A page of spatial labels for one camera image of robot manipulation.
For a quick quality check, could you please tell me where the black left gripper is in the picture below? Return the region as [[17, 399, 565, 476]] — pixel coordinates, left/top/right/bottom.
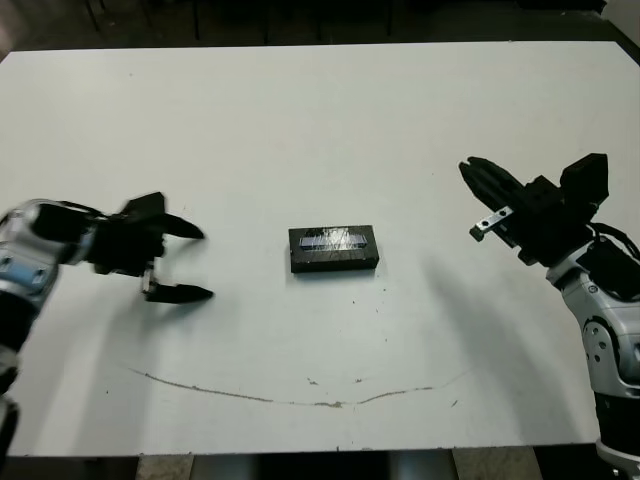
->
[[89, 214, 215, 305]]

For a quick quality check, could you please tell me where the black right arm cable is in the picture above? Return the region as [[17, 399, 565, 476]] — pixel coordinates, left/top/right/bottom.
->
[[587, 222, 640, 256]]

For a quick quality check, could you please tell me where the black glossy box lid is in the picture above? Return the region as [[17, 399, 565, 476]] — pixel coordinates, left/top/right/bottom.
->
[[288, 223, 380, 275]]

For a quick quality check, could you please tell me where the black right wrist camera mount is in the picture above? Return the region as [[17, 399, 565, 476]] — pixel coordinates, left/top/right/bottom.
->
[[559, 153, 610, 209]]

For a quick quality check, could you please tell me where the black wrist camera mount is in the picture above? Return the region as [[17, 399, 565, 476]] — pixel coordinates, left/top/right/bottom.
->
[[122, 191, 167, 229], [559, 153, 610, 209]]

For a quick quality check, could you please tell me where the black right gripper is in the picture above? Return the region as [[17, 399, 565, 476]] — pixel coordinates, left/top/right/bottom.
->
[[458, 156, 596, 268]]

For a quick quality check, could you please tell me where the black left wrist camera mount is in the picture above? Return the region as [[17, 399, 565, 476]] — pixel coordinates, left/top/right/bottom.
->
[[122, 191, 167, 229]]

